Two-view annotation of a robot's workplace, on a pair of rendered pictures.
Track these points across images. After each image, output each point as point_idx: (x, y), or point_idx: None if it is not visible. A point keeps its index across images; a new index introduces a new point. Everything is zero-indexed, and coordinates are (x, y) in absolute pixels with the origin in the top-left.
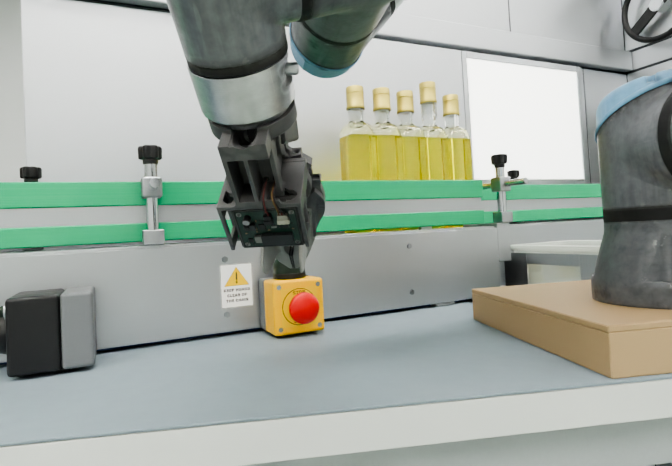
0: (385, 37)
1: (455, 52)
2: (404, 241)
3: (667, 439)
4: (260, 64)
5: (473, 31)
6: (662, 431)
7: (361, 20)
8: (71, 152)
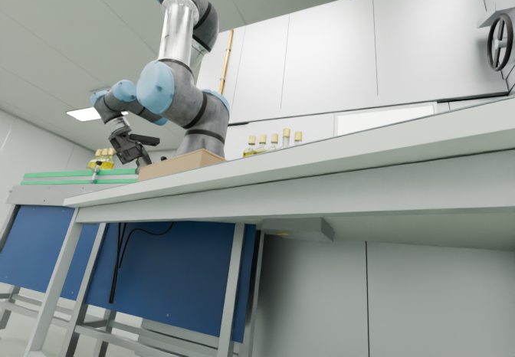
0: (294, 116)
1: (330, 114)
2: None
3: (158, 211)
4: (107, 120)
5: (345, 103)
6: (158, 207)
7: (127, 108)
8: None
